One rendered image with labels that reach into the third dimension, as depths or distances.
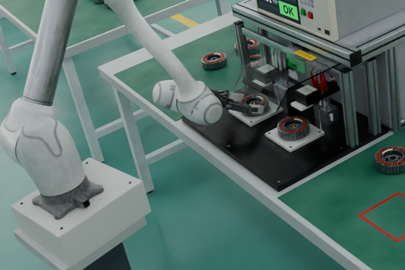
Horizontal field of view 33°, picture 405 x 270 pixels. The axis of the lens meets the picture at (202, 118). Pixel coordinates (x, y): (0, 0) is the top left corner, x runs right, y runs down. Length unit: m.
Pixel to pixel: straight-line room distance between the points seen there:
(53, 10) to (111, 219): 0.69
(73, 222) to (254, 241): 1.27
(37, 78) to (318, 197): 0.97
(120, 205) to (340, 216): 0.67
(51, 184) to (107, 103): 2.54
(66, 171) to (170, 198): 1.51
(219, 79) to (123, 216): 0.97
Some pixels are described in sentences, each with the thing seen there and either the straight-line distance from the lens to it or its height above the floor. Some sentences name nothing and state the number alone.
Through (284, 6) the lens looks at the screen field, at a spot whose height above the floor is 1.18.
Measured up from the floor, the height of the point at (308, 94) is 0.92.
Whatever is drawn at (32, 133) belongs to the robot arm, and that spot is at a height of 1.12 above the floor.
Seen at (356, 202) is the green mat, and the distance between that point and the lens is 2.15.
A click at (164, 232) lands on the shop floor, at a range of 3.38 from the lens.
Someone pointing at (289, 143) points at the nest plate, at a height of 0.78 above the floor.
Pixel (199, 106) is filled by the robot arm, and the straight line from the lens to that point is 2.21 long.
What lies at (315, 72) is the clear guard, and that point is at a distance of 2.21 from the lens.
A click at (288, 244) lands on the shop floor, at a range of 3.17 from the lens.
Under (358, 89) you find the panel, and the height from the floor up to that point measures 0.87.
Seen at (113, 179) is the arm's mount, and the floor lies 0.86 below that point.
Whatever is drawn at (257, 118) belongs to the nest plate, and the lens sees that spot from 2.56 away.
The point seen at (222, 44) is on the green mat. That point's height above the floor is 0.75.
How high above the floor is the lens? 2.09
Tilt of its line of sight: 30 degrees down
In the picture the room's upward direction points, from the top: 13 degrees counter-clockwise
